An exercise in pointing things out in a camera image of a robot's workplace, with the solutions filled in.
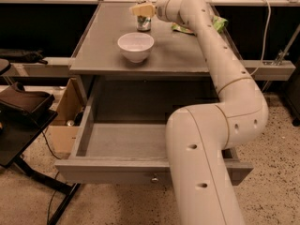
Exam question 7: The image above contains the open grey top drawer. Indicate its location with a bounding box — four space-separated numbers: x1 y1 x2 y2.
54 77 254 187

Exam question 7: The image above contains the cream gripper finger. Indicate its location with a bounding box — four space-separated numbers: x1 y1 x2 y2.
129 3 156 17

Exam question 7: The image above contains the green chip bag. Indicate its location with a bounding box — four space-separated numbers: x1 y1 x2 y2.
172 16 228 35

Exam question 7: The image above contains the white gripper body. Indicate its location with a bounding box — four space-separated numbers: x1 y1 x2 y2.
156 0 182 23

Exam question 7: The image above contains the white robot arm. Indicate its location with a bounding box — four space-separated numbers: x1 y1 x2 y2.
130 0 268 225

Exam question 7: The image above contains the white ceramic bowl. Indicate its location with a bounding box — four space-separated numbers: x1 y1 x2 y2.
117 32 155 63

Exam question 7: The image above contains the cardboard box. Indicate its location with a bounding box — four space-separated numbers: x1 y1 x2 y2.
49 78 84 153

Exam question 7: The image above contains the black side table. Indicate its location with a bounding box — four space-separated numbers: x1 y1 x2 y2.
0 110 80 225

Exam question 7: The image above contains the round metal drawer knob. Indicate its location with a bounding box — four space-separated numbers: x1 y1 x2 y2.
150 173 159 184

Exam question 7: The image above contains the white cable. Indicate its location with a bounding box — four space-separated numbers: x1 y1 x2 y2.
249 0 272 77

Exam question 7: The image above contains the metal can in box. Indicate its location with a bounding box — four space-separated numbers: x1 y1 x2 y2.
66 120 75 127

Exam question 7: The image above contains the black floor cable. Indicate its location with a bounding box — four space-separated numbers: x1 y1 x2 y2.
40 128 64 225

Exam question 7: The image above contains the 7up soda can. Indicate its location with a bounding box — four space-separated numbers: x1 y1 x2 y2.
137 0 151 32

